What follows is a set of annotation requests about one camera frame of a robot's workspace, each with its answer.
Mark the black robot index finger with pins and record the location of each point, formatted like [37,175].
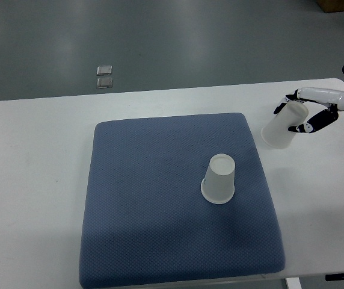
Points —
[292,97]

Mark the white paper cup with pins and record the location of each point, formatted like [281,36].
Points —
[276,133]
[218,184]

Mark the lower metal floor plate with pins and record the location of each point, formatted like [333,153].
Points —
[104,82]

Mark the brown cardboard box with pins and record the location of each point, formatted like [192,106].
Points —
[331,6]

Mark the white paper cup on cushion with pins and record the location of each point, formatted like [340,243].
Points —
[218,184]

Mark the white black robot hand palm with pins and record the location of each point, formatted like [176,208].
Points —
[322,96]

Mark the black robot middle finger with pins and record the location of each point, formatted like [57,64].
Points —
[279,108]

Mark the metal floor plate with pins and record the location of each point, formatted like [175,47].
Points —
[104,70]
[104,82]

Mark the upper metal floor plate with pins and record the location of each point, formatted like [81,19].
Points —
[104,70]

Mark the blue fabric cushion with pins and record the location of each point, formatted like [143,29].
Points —
[146,220]

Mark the white table leg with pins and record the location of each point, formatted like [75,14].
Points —
[293,283]

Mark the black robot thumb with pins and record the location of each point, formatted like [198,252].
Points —
[318,121]

